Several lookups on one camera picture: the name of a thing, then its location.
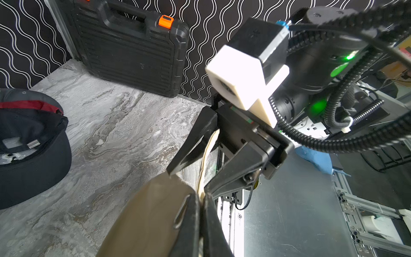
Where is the black tool case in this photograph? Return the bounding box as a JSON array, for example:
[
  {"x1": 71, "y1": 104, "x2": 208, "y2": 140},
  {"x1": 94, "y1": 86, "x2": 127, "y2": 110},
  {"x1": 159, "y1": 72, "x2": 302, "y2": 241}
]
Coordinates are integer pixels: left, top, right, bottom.
[{"x1": 56, "y1": 1, "x2": 189, "y2": 97}]

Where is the blue cloth outside cell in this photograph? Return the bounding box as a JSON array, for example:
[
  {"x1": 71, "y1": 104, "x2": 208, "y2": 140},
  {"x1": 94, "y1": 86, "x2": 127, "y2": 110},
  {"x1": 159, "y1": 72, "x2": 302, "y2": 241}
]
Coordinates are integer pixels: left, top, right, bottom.
[{"x1": 295, "y1": 146, "x2": 333, "y2": 175}]

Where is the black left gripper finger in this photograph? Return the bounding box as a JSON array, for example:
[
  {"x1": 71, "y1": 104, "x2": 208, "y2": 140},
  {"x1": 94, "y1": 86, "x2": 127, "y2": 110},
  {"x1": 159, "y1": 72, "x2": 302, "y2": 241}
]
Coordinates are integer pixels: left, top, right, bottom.
[{"x1": 169, "y1": 193, "x2": 200, "y2": 257}]

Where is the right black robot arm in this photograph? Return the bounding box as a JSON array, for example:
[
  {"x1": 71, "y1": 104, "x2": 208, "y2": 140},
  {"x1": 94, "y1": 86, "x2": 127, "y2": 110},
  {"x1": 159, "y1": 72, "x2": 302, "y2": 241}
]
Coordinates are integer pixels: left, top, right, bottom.
[{"x1": 167, "y1": 1, "x2": 411, "y2": 257}]

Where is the tan cap with logo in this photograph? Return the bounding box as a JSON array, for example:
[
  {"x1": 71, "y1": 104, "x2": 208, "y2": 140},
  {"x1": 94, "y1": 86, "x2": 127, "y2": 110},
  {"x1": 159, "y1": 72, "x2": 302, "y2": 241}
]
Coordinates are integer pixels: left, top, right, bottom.
[{"x1": 97, "y1": 130, "x2": 219, "y2": 257}]

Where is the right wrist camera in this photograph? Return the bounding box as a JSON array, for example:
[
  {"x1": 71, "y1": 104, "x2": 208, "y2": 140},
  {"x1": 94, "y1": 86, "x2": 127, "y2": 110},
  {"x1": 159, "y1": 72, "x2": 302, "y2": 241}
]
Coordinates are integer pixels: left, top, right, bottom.
[{"x1": 205, "y1": 18, "x2": 290, "y2": 127}]

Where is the dark navy cap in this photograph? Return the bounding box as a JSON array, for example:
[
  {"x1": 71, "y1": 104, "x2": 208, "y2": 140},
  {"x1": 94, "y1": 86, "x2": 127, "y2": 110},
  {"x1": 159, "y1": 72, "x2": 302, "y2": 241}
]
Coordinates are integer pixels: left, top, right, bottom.
[{"x1": 1, "y1": 109, "x2": 72, "y2": 209}]

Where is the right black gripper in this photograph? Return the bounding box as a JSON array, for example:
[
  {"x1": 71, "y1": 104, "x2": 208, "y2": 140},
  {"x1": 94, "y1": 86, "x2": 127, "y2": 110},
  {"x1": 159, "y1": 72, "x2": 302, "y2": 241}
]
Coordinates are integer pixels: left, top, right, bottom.
[{"x1": 167, "y1": 94, "x2": 295, "y2": 257}]

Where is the grey and red cap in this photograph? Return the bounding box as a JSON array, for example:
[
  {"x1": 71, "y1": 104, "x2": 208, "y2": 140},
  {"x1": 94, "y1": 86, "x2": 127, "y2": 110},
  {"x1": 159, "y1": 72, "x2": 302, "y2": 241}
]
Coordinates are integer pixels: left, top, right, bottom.
[{"x1": 1, "y1": 88, "x2": 64, "y2": 115}]

